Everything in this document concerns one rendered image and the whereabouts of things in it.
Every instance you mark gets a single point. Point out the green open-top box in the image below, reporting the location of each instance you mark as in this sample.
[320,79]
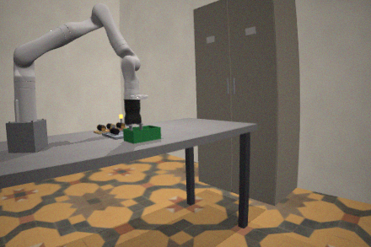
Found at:
[148,134]

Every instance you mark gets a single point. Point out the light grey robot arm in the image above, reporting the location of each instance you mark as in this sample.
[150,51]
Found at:
[26,54]

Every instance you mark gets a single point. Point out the wooden battery holder board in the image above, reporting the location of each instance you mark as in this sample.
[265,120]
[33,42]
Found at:
[107,130]

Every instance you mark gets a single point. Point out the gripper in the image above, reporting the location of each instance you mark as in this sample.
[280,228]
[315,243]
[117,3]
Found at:
[132,107]

